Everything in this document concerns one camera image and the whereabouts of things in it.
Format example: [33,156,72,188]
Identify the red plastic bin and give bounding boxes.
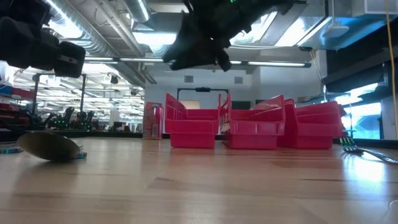
[164,93,222,149]
[219,95,286,151]
[276,98,348,150]

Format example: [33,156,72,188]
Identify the dark wall screen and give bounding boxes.
[231,100,251,110]

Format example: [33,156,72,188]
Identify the iridescent fork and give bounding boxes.
[339,136,398,164]

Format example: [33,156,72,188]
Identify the silver ceiling air duct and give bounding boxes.
[43,0,158,88]

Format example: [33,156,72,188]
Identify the black gantry robot station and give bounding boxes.
[30,72,105,131]

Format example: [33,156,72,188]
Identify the long ceiling light bar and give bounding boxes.
[83,57,312,68]

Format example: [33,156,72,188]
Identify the white ceiling device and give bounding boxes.
[322,0,351,39]

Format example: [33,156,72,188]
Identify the yellow hanging cord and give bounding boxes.
[385,0,398,141]

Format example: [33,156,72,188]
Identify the red shelving unit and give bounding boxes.
[0,84,35,131]

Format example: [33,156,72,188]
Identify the red soda can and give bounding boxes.
[142,101,164,139]

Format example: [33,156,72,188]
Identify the black portal frame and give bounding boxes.
[176,86,230,108]

